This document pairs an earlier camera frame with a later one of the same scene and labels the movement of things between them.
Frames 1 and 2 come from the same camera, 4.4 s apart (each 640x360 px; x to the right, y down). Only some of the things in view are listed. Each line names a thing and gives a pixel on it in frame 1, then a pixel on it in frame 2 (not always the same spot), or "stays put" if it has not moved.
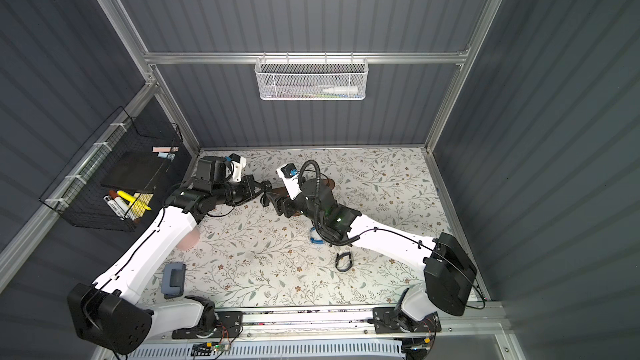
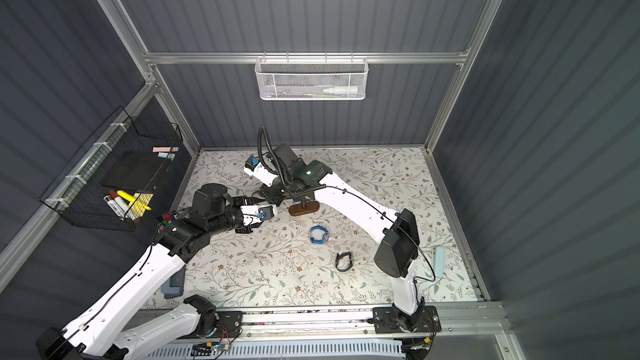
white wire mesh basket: (311, 77) stays put
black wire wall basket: (117, 175) stays put
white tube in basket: (342, 90) stays put
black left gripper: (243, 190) → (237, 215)
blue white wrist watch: (315, 237) stays put
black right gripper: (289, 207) → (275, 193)
